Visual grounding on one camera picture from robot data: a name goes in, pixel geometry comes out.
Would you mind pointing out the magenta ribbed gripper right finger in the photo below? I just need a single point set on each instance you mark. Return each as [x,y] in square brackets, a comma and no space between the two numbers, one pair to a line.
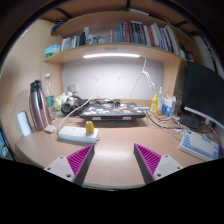
[154,166]

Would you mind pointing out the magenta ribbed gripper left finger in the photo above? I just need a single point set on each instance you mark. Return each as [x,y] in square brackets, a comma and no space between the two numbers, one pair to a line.
[73,167]

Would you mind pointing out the yellow charger plug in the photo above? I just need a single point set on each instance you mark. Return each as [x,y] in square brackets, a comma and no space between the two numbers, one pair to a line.
[89,127]

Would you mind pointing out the white power strip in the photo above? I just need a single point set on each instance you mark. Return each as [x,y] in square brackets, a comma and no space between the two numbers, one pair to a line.
[78,134]

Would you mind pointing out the small beige stone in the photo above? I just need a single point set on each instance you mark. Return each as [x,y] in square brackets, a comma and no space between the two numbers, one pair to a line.
[50,129]

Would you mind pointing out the white and blue keyboard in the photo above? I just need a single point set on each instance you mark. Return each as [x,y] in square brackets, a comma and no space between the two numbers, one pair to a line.
[199,146]

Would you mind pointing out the yellow glue bottle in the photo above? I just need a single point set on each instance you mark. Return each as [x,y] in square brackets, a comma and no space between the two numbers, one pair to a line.
[154,105]

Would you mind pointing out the brown thermos flask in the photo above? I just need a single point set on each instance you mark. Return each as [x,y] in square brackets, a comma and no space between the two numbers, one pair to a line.
[38,106]

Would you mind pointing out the black headphones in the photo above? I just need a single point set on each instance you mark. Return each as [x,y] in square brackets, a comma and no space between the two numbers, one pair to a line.
[73,105]

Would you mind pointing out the black laptop with stickers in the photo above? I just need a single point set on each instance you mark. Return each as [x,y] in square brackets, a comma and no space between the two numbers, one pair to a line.
[112,111]

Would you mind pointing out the white paper roll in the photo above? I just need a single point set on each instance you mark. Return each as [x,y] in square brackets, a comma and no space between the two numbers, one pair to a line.
[23,122]

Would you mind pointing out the blue white carton box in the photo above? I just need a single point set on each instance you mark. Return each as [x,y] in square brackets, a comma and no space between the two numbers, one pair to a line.
[169,105]

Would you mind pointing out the clear spray bottle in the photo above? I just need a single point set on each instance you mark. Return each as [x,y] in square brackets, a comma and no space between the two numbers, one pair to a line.
[160,99]

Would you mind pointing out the clear plastic water bottle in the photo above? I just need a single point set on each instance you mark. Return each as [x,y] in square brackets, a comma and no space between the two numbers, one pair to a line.
[49,94]

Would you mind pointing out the black computer monitor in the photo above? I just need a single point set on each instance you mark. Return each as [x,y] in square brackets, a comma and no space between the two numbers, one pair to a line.
[204,93]

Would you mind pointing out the LED light bar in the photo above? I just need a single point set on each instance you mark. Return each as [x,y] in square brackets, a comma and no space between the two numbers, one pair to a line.
[99,55]

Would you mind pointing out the wooden shelf unit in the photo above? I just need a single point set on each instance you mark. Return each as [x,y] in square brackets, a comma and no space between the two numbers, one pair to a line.
[106,21]

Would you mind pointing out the row of books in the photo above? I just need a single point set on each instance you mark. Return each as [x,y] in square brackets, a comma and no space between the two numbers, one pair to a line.
[153,36]

